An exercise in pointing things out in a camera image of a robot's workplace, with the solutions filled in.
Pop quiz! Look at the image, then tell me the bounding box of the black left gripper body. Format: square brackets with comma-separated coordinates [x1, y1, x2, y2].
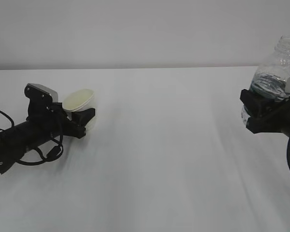
[48, 102, 86, 138]

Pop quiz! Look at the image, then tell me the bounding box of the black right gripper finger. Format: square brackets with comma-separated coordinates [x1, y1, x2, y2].
[240, 89, 284, 118]

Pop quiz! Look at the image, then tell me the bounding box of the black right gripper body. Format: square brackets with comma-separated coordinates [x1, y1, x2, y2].
[246, 97, 290, 137]

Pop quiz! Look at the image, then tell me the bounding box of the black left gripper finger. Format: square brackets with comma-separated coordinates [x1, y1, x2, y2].
[72, 108, 96, 126]

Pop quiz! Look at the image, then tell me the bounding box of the white paper cup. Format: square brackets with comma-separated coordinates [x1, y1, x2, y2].
[62, 88, 97, 131]

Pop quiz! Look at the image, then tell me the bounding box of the clear green-label water bottle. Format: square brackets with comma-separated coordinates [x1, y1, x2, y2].
[241, 35, 290, 127]

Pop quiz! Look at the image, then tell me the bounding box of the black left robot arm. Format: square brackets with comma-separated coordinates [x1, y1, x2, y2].
[0, 102, 96, 174]

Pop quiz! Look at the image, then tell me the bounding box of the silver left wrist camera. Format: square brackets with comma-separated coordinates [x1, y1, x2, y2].
[24, 83, 58, 104]

